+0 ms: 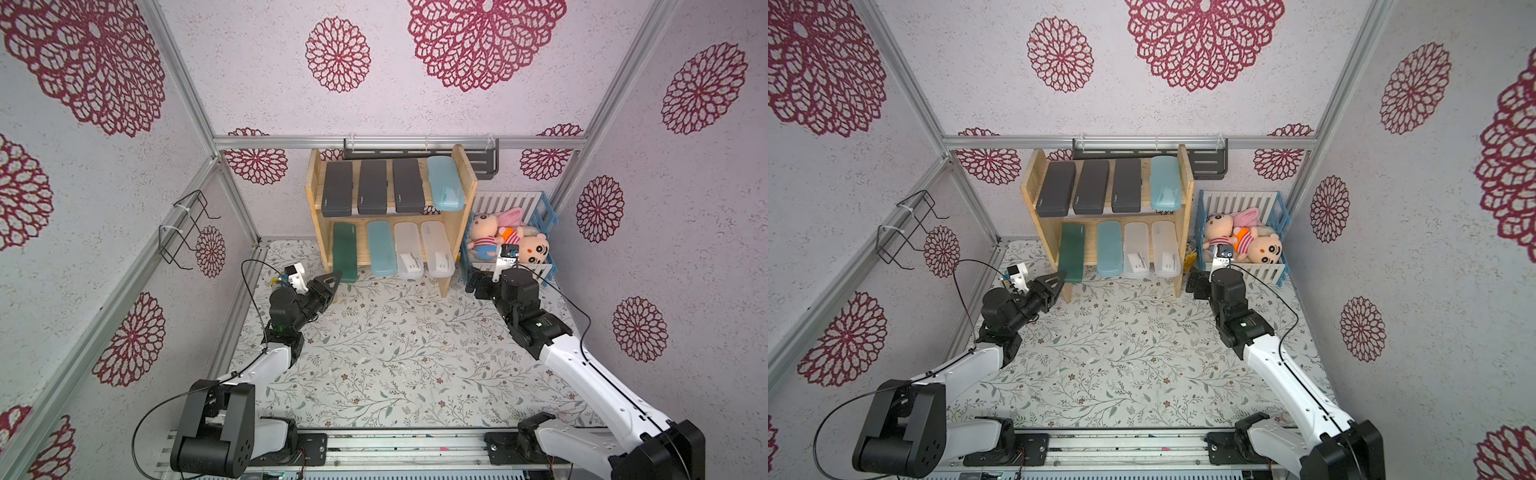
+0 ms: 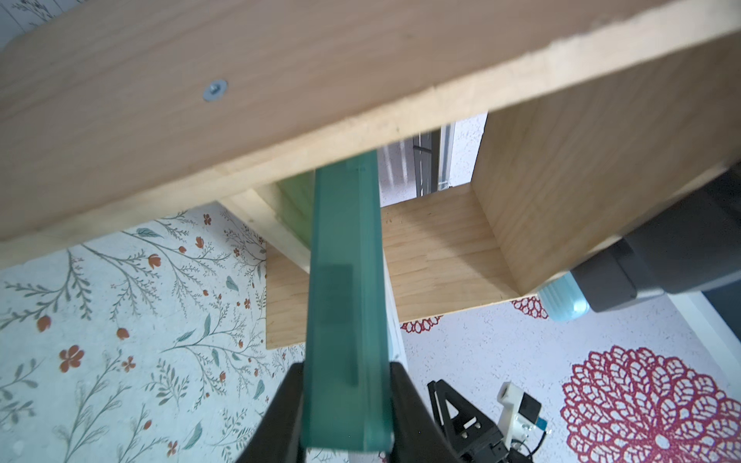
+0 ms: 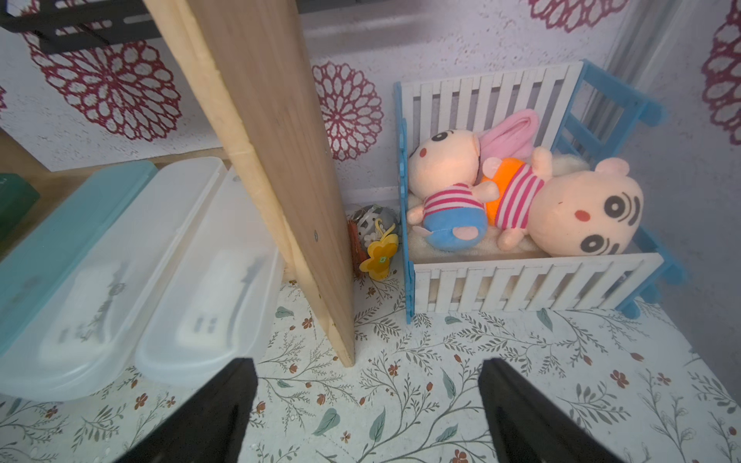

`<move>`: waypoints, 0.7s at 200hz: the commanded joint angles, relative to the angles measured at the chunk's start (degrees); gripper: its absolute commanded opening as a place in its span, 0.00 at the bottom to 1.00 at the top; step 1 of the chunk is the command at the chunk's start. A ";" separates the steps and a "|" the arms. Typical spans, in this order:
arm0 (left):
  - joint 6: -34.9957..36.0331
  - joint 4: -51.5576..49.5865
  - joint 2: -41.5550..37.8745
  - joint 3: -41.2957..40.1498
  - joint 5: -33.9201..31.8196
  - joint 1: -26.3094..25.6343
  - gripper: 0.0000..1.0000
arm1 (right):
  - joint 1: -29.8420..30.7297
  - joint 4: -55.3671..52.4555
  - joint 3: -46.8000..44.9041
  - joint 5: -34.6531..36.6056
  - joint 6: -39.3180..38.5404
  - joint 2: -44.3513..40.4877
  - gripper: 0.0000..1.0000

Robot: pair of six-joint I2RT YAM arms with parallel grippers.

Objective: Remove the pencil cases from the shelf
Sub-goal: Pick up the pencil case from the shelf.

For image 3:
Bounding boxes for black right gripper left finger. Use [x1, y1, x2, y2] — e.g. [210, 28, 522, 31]
[118, 358, 258, 462]

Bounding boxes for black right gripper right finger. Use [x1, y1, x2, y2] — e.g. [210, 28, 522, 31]
[478, 359, 621, 462]

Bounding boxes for clear pencil case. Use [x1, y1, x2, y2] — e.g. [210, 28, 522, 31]
[1, 157, 227, 401]
[134, 170, 285, 387]

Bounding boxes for teal pencil case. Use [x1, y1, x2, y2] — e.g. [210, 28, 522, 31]
[1, 161, 157, 352]

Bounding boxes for dark green pencil case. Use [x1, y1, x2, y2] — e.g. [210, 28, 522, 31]
[0, 173, 41, 240]

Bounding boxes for wooden two-tier shelf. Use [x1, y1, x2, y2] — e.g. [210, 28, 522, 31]
[1, 1, 355, 367]

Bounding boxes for plush doll orange striped shirt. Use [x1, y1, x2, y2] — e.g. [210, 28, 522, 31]
[480, 147, 645, 257]

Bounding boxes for plush doll blue pants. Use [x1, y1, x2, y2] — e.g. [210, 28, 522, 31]
[406, 129, 500, 252]

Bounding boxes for yellow flower keychain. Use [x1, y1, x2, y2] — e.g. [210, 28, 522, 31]
[347, 204, 401, 282]

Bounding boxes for black wall rack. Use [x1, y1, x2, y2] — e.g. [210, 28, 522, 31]
[0, 0, 372, 56]

